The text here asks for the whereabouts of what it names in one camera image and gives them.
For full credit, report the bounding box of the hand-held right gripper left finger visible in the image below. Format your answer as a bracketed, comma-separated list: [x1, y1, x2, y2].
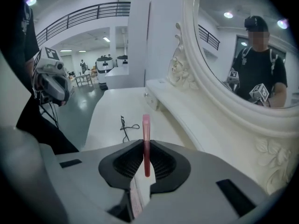
[55, 139, 145, 224]

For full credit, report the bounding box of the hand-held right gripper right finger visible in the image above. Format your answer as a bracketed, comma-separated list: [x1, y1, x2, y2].
[140, 139, 270, 224]

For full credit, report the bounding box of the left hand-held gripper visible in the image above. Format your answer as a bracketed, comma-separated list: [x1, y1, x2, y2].
[31, 46, 75, 107]

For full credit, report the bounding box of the pink makeup brush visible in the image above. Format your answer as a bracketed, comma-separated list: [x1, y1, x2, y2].
[142, 113, 152, 178]

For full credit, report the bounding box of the small background table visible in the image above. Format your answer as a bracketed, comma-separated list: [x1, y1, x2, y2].
[74, 73, 94, 87]

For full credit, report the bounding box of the white dressing table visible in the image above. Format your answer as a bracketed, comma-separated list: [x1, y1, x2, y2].
[83, 78, 299, 196]

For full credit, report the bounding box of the person's black clothing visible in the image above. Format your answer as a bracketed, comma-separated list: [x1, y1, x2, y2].
[0, 0, 80, 155]

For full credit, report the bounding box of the white service robot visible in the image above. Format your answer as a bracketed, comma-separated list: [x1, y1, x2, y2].
[95, 56, 114, 90]
[116, 55, 128, 68]

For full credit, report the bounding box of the black balcony railing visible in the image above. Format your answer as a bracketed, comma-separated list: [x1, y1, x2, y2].
[36, 1, 131, 47]

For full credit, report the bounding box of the small white drawer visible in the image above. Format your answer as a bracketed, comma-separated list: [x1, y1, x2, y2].
[143, 89, 162, 111]

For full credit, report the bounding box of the white counter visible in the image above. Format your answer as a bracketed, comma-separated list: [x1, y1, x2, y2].
[105, 66, 145, 90]

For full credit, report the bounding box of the white ornate framed mirror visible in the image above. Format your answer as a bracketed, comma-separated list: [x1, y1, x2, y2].
[167, 0, 299, 136]

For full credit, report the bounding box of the tall white panel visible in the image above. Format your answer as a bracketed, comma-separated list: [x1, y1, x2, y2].
[127, 0, 150, 88]

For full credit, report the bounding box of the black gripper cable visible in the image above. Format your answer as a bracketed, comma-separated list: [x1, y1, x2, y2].
[40, 101, 59, 128]

